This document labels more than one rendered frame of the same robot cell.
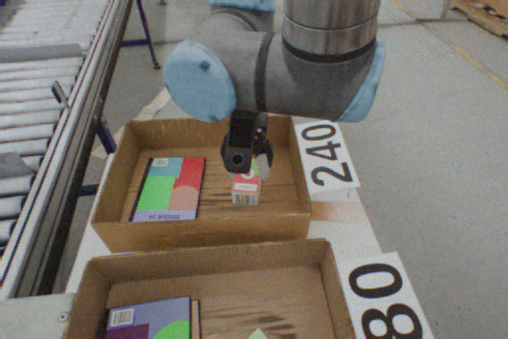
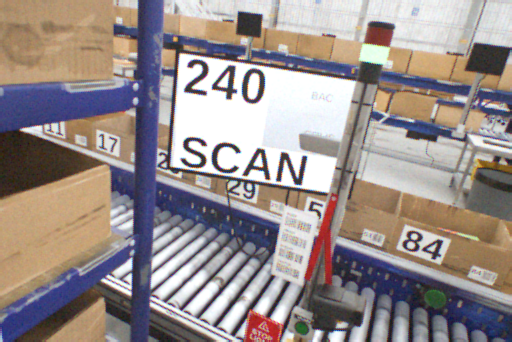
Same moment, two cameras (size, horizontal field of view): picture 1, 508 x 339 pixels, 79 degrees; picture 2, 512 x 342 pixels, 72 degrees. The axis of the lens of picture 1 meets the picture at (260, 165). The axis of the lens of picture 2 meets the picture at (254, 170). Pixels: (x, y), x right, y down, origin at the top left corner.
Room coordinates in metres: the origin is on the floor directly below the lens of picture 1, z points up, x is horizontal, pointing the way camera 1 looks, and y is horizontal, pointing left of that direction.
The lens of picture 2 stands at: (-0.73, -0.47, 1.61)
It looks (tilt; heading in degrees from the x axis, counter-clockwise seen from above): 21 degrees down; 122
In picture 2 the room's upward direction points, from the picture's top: 9 degrees clockwise
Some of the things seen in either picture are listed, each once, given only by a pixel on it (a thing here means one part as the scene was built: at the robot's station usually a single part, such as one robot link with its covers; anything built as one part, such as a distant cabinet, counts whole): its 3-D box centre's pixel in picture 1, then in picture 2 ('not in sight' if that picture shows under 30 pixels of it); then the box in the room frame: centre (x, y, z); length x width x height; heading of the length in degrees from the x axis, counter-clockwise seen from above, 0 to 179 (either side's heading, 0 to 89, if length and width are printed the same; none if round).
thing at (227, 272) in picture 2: not in sight; (224, 276); (-1.36, 0.45, 0.72); 0.52 x 0.05 x 0.05; 100
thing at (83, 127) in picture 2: not in sight; (87, 124); (-2.64, 0.69, 0.96); 0.39 x 0.29 x 0.17; 11
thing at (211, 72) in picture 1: (222, 67); not in sight; (0.35, 0.05, 1.10); 0.12 x 0.12 x 0.09; 74
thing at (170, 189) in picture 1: (170, 189); not in sight; (0.43, 0.20, 0.76); 0.19 x 0.14 x 0.02; 0
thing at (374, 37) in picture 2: not in sight; (376, 46); (-0.95, 0.25, 1.62); 0.05 x 0.05 x 0.06
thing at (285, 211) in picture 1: (209, 176); not in sight; (0.43, 0.11, 0.80); 0.38 x 0.28 x 0.10; 93
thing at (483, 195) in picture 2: not in sight; (491, 204); (-0.40, 3.76, 0.32); 0.50 x 0.50 x 0.64
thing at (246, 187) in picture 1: (248, 180); not in sight; (0.44, 0.03, 0.78); 0.10 x 0.06 x 0.05; 174
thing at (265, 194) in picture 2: not in sight; (267, 181); (-1.49, 0.89, 0.96); 0.39 x 0.29 x 0.17; 10
